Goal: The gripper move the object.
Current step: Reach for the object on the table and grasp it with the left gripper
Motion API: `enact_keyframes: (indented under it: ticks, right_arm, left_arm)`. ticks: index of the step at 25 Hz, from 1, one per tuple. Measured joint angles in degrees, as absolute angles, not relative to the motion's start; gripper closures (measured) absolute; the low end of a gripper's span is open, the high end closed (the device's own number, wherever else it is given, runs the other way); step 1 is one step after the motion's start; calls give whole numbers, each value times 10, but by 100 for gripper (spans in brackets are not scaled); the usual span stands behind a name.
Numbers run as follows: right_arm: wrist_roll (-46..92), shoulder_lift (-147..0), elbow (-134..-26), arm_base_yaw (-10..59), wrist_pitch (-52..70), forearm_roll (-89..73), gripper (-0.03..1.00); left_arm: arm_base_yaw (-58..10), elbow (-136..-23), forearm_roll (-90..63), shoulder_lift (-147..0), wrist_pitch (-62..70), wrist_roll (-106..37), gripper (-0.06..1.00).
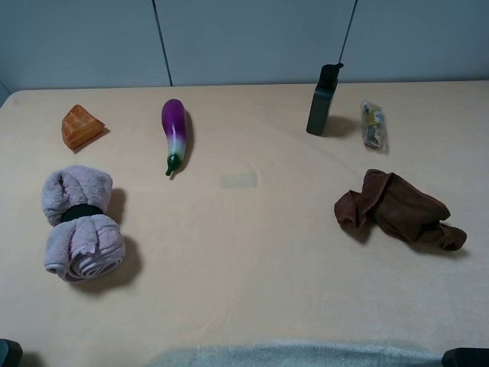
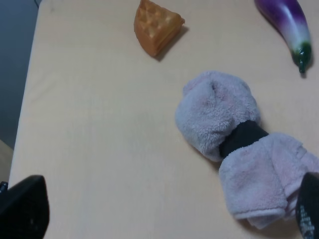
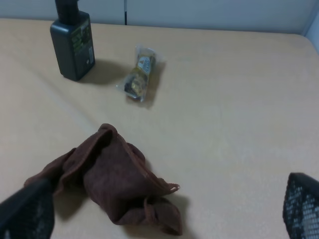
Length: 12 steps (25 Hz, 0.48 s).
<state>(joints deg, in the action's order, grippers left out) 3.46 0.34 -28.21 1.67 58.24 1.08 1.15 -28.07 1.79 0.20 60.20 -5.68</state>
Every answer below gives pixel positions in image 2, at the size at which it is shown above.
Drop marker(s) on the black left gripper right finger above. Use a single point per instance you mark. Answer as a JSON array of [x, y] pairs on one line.
[[307, 207]]

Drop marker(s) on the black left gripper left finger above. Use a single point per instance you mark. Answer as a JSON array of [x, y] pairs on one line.
[[24, 209]]

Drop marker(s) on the orange toy waffle wedge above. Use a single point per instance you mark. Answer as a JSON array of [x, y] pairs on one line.
[[155, 27]]

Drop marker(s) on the rolled pink towel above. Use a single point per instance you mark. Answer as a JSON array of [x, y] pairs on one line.
[[261, 181]]

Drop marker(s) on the black band on towel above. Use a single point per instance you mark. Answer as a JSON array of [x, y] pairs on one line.
[[244, 134]]

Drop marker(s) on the purple toy eggplant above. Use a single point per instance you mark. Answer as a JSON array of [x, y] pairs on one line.
[[289, 19]]

